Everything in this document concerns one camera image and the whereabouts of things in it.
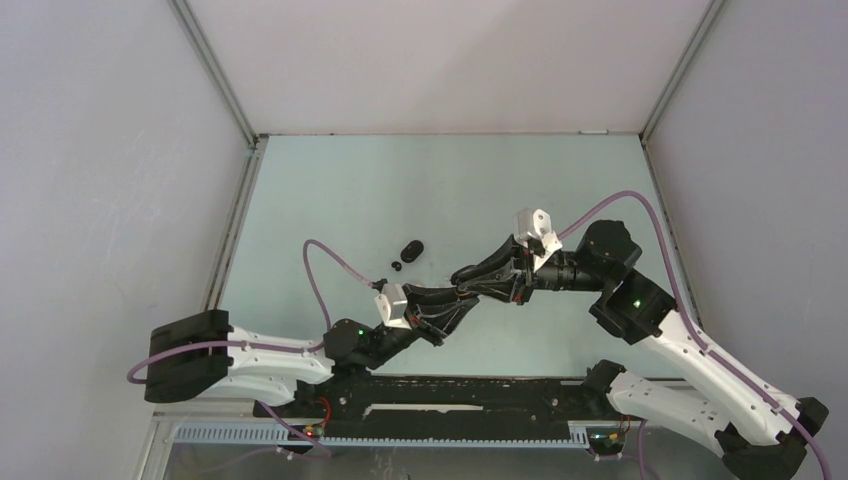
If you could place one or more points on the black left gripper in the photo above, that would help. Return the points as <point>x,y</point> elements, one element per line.
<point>435,312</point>

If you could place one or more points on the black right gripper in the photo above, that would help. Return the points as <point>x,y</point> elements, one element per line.
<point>518,287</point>

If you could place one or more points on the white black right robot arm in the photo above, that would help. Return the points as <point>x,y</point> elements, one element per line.
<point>758,431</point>

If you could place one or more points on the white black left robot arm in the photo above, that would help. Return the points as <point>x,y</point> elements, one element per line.
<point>205,355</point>

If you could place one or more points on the black closed earbud case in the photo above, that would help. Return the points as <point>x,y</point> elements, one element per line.
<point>412,251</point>

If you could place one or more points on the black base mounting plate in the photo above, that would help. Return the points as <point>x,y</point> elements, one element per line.
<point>450,408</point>

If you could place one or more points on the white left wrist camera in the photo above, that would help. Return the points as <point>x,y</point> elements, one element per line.
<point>391,304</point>

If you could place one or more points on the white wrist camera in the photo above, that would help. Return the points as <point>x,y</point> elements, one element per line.
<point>391,304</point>
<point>532,229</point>

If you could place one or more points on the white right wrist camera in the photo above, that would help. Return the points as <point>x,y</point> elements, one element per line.
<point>532,229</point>

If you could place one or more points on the aluminium frame rail right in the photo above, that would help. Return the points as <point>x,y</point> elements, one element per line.
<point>706,25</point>

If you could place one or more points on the aluminium frame rail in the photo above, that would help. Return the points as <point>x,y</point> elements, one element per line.
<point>706,25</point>
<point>249,162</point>

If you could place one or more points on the aluminium frame rail left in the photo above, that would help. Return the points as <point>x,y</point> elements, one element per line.
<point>249,162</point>

